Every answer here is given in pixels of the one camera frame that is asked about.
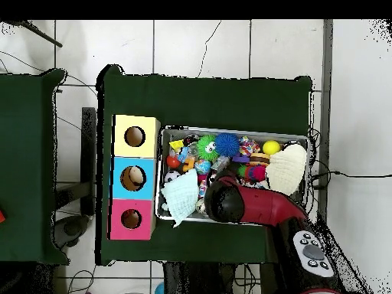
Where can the small red object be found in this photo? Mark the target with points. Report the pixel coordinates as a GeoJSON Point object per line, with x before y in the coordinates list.
{"type": "Point", "coordinates": [1, 216]}

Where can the dark thin rod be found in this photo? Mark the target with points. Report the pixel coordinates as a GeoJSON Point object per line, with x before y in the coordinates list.
{"type": "Point", "coordinates": [43, 36]}

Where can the black stand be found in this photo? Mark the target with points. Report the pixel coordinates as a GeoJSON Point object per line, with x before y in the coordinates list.
{"type": "Point", "coordinates": [88, 147]}

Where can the blue floor ball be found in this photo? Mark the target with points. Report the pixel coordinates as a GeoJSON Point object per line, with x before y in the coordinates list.
{"type": "Point", "coordinates": [160, 290]}

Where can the pink blue fuzzy caterpillar toy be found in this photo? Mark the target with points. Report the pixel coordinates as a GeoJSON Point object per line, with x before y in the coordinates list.
{"type": "Point", "coordinates": [258, 173]}

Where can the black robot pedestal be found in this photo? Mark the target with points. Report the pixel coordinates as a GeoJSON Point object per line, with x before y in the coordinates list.
{"type": "Point", "coordinates": [196, 280]}

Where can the tan brown toy hamburger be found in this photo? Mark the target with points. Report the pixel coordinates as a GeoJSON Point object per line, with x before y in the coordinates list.
{"type": "Point", "coordinates": [260, 159]}

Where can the wooden box with three holes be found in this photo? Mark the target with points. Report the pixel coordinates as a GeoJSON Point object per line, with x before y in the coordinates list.
{"type": "Point", "coordinates": [147, 190]}

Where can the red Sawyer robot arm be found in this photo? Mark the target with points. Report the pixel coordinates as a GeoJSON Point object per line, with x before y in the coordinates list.
{"type": "Point", "coordinates": [269, 208]}

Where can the yellow ball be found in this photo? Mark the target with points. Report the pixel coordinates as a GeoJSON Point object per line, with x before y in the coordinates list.
{"type": "Point", "coordinates": [271, 147]}

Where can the green spiky toy with eyes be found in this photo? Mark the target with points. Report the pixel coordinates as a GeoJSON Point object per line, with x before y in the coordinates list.
{"type": "Point", "coordinates": [204, 146]}

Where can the blue spiky ball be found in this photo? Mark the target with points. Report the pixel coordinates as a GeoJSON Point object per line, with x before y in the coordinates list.
{"type": "Point", "coordinates": [227, 144]}

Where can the dark green side tablecloth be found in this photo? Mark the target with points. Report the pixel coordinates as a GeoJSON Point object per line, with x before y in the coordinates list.
{"type": "Point", "coordinates": [21, 168]}

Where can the light blue muslin cloth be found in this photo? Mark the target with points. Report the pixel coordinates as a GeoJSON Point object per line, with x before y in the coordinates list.
{"type": "Point", "coordinates": [182, 196]}

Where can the cream muslin cloth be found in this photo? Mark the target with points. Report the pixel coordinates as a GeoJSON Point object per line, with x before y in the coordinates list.
{"type": "Point", "coordinates": [286, 168]}

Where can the black white soccer ball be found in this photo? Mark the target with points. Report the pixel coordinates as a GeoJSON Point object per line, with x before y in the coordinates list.
{"type": "Point", "coordinates": [171, 176]}

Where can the grey plastic base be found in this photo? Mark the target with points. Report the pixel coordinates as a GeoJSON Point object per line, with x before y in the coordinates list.
{"type": "Point", "coordinates": [72, 228]}

